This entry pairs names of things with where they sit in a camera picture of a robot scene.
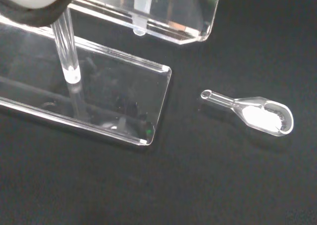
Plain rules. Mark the clear plastic funnel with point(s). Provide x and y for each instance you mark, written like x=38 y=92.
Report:
x=141 y=12

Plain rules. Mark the transparent acrylic funnel stand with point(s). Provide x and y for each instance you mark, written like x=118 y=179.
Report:
x=111 y=86

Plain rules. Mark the clear glass weighing funnel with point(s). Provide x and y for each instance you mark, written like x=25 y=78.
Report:
x=260 y=114

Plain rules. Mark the black bench cloth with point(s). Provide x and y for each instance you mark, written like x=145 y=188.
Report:
x=223 y=185

